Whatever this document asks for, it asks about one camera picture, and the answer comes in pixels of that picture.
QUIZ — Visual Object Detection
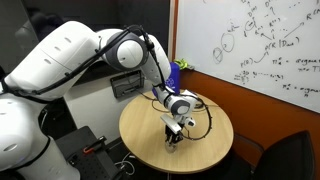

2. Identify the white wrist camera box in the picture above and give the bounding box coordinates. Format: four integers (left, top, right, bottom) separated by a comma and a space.
160, 114, 181, 134

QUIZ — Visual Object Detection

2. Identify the black wall screen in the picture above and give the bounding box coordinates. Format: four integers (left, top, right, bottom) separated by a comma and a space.
19, 0, 171, 90

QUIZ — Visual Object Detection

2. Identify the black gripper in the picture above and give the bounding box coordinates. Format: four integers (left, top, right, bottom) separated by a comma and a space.
165, 126, 183, 146

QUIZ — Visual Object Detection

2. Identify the orange black clamp tool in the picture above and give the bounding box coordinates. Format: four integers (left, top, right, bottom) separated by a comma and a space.
83, 136, 107, 154

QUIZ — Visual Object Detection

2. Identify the whiteboard with writing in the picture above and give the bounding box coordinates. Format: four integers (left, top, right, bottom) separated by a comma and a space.
176, 0, 320, 113

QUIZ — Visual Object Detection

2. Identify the yellow green cloth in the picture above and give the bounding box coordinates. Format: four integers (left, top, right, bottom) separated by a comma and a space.
174, 59, 194, 70

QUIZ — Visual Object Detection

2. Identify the clear glass cup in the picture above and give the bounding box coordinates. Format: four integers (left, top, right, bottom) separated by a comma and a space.
165, 137, 177, 153

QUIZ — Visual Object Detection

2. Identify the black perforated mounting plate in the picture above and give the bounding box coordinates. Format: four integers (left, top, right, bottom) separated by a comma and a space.
56, 126, 122, 180

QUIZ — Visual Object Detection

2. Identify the round wooden table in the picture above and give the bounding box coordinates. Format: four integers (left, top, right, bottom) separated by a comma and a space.
118, 88, 235, 175

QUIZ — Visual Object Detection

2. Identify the black cable on table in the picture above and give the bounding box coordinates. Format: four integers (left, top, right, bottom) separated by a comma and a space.
124, 71, 219, 141

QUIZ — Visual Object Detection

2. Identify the white cable on floor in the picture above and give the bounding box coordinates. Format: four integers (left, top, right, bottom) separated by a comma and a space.
114, 151, 137, 176

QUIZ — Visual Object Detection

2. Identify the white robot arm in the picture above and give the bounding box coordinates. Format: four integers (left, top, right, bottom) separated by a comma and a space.
0, 21, 196, 180

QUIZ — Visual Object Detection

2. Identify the black wall outlet box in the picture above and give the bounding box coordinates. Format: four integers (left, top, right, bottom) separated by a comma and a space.
110, 70, 144, 98

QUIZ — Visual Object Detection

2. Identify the black office chair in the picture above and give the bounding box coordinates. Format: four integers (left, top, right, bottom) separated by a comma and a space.
235, 130, 316, 180

